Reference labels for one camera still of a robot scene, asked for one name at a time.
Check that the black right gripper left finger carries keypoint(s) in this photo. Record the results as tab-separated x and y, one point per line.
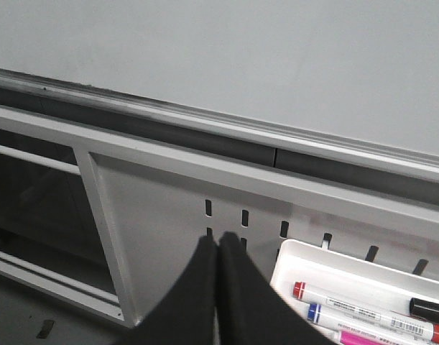
186	313

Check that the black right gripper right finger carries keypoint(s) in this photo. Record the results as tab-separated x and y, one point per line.
249	310

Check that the blue capped whiteboard marker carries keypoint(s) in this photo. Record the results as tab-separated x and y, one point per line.
371	323

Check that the pink whiteboard marker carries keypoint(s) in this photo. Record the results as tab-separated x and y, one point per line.
344	337

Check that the white metal whiteboard stand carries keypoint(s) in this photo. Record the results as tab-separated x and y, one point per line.
151	202

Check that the red capped whiteboard marker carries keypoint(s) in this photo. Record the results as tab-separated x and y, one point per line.
352	293

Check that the white whiteboard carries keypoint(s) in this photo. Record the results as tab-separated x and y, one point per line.
356	81

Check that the white plastic marker tray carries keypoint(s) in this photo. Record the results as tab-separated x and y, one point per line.
406	268

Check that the black marker cap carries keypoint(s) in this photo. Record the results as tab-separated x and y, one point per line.
424	309

